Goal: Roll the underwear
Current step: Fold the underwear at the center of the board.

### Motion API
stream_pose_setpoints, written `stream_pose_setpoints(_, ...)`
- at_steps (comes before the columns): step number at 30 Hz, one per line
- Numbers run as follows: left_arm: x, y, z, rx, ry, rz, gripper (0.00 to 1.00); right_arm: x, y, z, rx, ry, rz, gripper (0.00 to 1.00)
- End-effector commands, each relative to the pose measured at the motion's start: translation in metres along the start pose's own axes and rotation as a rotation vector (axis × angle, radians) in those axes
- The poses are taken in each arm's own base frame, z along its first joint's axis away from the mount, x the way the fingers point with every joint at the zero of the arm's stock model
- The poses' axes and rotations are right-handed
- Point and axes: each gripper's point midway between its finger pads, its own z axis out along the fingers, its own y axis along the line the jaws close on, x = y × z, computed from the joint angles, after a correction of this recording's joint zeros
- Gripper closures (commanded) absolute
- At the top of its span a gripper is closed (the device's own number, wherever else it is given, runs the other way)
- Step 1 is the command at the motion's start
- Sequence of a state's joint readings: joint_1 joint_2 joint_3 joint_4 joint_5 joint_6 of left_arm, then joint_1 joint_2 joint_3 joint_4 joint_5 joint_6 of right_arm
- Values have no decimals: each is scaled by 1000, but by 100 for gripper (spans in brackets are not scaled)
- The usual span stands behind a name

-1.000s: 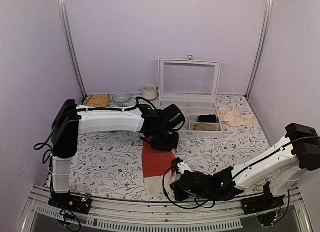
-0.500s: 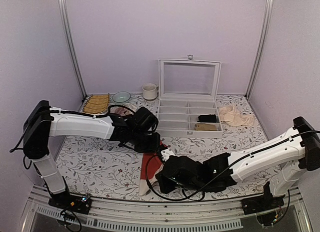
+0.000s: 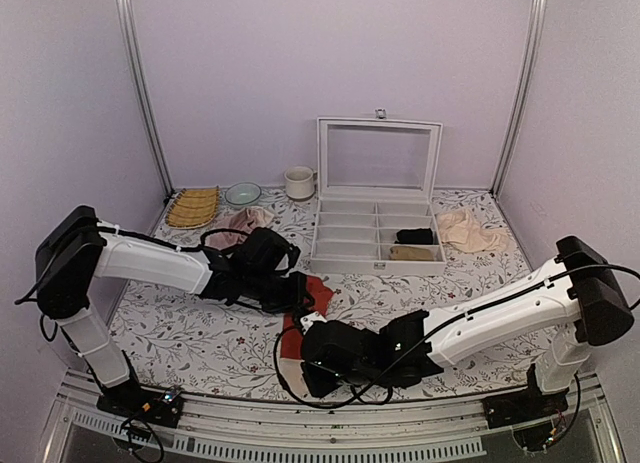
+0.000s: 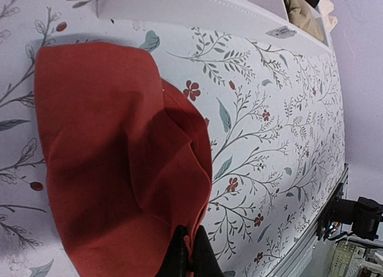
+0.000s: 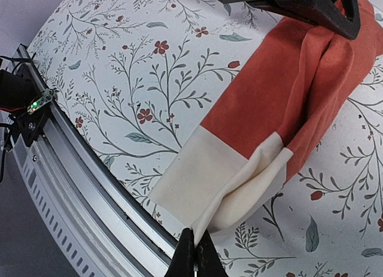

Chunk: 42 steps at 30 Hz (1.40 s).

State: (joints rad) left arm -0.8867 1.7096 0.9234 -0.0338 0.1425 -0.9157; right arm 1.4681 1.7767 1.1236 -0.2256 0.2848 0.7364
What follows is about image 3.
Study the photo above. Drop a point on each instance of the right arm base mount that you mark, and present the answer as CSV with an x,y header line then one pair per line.
x,y
525,406

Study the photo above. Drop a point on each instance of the black rolled underwear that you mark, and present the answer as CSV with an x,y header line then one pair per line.
x,y
417,236

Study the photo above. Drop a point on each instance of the right aluminium frame post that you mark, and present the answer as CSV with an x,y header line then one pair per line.
x,y
526,74

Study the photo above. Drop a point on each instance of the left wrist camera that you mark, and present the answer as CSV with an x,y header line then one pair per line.
x,y
266,253

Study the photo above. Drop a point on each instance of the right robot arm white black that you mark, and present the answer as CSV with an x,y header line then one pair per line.
x,y
577,288

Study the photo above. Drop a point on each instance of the aluminium frame post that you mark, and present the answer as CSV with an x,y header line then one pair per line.
x,y
134,56
526,74

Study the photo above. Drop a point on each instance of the light green glass bowl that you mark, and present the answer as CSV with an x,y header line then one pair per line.
x,y
242,194

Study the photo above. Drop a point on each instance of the left aluminium frame post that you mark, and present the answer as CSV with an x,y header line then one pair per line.
x,y
134,56

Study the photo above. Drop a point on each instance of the white compartment storage box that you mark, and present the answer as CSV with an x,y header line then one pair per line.
x,y
375,178

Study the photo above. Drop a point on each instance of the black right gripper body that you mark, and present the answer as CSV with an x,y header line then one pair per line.
x,y
321,385

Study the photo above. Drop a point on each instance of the red and white underwear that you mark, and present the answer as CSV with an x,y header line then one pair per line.
x,y
289,357

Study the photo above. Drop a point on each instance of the beige crumpled underwear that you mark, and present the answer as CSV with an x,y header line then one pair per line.
x,y
460,229

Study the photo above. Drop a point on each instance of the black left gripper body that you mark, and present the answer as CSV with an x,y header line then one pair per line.
x,y
276,297

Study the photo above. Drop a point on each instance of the woven bamboo tray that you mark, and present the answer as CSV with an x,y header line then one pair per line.
x,y
193,208

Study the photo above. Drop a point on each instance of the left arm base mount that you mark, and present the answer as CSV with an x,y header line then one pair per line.
x,y
161,407

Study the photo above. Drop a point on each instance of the aluminium front rail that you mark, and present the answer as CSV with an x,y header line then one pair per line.
x,y
455,429

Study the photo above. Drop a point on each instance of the tan rolled underwear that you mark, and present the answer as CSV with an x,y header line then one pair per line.
x,y
407,253

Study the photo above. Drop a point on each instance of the white ceramic mug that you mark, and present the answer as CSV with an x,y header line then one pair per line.
x,y
299,182

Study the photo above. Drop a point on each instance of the floral patterned table mat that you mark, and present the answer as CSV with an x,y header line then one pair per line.
x,y
205,347

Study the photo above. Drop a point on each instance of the pink crumpled underwear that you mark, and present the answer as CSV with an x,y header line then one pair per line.
x,y
245,220

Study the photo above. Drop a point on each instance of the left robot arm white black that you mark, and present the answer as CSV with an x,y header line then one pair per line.
x,y
83,248

